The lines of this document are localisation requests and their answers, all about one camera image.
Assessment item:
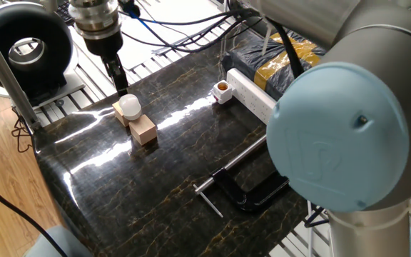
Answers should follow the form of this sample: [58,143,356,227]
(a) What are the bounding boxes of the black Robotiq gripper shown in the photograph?
[83,29,130,97]

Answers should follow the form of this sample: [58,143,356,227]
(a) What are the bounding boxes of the white plug-in bulb holder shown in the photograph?
[212,80,234,105]

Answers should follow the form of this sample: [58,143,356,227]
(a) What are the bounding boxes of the white paper sheet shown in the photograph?
[119,0,228,71]

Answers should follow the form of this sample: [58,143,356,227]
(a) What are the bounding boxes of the light wooden cube block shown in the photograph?
[111,101,131,128]
[128,114,158,146]

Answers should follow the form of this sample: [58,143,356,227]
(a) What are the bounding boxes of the black keyboard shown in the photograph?
[55,0,76,26]

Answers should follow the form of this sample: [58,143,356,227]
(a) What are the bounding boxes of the black wrapped package yellow tape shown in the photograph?
[221,30,328,101]

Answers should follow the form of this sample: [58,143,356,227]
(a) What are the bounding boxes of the white power strip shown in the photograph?
[225,67,278,125]

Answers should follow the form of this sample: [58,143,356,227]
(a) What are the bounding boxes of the light blue seat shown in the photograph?
[24,226,93,257]

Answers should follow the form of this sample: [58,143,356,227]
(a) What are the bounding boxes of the black C-clamp steel screw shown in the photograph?
[193,134,291,218]

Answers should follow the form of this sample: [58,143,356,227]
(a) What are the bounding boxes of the black round ring device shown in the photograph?
[0,1,86,109]

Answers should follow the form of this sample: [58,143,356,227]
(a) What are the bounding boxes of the dark tangled wires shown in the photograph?
[10,106,32,153]

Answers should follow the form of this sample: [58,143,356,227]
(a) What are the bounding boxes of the aluminium frame post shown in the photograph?
[0,14,43,132]

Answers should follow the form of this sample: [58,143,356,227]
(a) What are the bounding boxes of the black floor cable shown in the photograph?
[0,172,69,257]

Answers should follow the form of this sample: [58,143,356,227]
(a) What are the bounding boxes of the blue and black cables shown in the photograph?
[303,203,330,229]

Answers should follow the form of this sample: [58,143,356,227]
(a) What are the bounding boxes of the white power strip cable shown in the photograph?
[307,199,315,257]

